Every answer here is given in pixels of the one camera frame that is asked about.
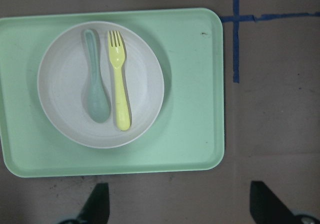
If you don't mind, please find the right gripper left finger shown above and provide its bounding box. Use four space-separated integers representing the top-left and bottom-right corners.
76 183 110 224

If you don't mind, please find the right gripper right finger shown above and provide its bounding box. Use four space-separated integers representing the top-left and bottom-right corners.
249 181 303 224

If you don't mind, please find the teal plastic spoon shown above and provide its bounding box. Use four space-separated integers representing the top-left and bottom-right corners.
82 29 111 124

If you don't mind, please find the beige round plate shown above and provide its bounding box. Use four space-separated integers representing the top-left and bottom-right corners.
37 21 165 149

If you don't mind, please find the yellow plastic fork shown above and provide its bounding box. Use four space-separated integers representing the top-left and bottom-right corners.
107 30 131 131

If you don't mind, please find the light green tray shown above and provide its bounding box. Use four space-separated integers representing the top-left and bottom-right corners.
0 8 225 178

